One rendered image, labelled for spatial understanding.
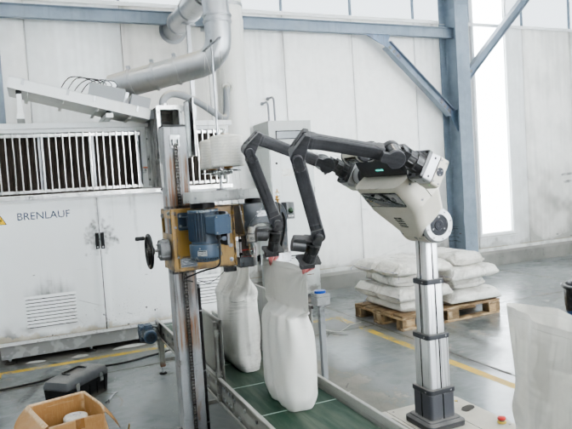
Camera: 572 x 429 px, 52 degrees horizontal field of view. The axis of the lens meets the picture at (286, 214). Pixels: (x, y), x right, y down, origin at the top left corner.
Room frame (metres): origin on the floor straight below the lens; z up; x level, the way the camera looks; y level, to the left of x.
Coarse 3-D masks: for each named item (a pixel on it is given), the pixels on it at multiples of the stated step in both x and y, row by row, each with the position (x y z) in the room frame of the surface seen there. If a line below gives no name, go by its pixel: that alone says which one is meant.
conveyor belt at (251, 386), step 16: (240, 384) 3.09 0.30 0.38; (256, 384) 3.07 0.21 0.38; (256, 400) 2.84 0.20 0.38; (272, 400) 2.82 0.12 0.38; (320, 400) 2.78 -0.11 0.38; (336, 400) 2.77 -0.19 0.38; (272, 416) 2.62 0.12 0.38; (288, 416) 2.61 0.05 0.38; (304, 416) 2.60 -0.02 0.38; (320, 416) 2.59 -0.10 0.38; (336, 416) 2.58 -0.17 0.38; (352, 416) 2.57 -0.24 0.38
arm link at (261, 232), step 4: (276, 220) 2.85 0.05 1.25; (280, 220) 2.86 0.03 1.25; (276, 224) 2.85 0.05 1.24; (280, 224) 2.86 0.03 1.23; (256, 228) 2.88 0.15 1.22; (260, 228) 2.87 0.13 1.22; (264, 228) 2.87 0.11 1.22; (268, 228) 2.87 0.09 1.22; (272, 228) 2.87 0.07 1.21; (276, 228) 2.86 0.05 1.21; (280, 228) 2.87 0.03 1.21; (256, 232) 2.87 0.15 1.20; (260, 232) 2.87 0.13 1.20; (264, 232) 2.87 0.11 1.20; (256, 236) 2.87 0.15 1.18; (260, 236) 2.87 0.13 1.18; (264, 236) 2.87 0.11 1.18; (256, 240) 2.87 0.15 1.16; (260, 240) 2.88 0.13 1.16; (264, 240) 2.88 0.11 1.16
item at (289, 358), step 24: (264, 264) 3.05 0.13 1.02; (288, 264) 2.83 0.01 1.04; (288, 288) 2.76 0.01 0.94; (264, 312) 2.91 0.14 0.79; (288, 312) 2.71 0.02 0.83; (264, 336) 2.89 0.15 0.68; (288, 336) 2.65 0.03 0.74; (312, 336) 2.67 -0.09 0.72; (264, 360) 2.92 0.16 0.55; (288, 360) 2.65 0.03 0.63; (312, 360) 2.67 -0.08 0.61; (288, 384) 2.64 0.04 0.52; (312, 384) 2.66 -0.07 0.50; (288, 408) 2.67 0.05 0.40
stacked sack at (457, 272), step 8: (472, 264) 5.90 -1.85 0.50; (480, 264) 5.89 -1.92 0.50; (488, 264) 5.89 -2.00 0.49; (440, 272) 5.78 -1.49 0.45; (448, 272) 5.69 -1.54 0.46; (456, 272) 5.65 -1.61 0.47; (464, 272) 5.68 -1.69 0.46; (472, 272) 5.73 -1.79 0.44; (480, 272) 5.77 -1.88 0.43; (488, 272) 5.82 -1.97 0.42; (496, 272) 5.89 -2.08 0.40; (448, 280) 5.68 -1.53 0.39; (456, 280) 5.67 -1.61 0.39
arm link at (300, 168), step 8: (296, 160) 2.25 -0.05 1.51; (296, 168) 2.26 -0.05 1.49; (304, 168) 2.27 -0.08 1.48; (296, 176) 2.32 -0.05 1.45; (304, 176) 2.32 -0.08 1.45; (304, 184) 2.34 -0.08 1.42; (304, 192) 2.36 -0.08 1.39; (312, 192) 2.36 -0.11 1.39; (304, 200) 2.37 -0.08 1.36; (312, 200) 2.38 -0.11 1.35; (304, 208) 2.41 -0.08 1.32; (312, 208) 2.40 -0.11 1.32; (312, 216) 2.41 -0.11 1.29; (312, 224) 2.43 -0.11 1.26; (320, 224) 2.43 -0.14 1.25; (312, 232) 2.44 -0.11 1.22; (320, 232) 2.45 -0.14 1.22
